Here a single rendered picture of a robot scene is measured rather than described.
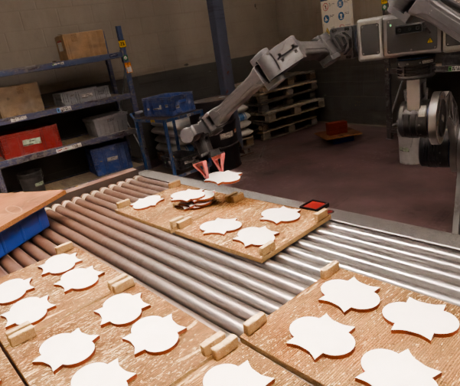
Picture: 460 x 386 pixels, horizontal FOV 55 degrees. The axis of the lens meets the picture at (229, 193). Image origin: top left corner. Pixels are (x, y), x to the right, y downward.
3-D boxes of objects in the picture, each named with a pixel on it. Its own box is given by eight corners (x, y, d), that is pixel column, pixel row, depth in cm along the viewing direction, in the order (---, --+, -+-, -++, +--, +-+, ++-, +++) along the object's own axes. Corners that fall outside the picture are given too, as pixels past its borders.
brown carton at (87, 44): (99, 57, 572) (92, 31, 561) (109, 55, 541) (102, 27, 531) (60, 63, 546) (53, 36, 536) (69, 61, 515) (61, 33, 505)
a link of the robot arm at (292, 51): (305, 59, 125) (287, 29, 125) (269, 86, 133) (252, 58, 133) (344, 55, 163) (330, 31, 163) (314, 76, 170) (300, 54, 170)
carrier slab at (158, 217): (181, 187, 206) (181, 183, 205) (241, 201, 176) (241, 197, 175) (115, 213, 185) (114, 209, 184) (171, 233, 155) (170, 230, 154)
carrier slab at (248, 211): (243, 200, 176) (243, 196, 175) (331, 218, 146) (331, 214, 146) (174, 234, 154) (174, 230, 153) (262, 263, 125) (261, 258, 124)
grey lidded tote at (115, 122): (119, 127, 606) (115, 110, 598) (131, 129, 579) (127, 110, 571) (85, 136, 576) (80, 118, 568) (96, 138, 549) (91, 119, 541)
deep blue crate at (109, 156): (124, 162, 622) (117, 137, 610) (134, 167, 588) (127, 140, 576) (89, 172, 599) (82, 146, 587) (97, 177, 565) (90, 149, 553)
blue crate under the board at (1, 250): (-6, 227, 191) (-14, 205, 188) (52, 225, 182) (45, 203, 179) (-69, 262, 164) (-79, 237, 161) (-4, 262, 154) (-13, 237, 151)
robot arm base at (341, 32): (354, 58, 169) (353, 25, 165) (347, 60, 163) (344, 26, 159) (333, 60, 174) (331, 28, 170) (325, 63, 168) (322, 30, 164)
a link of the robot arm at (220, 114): (290, 75, 134) (271, 45, 134) (278, 80, 130) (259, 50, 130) (222, 134, 168) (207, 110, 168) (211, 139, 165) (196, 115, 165)
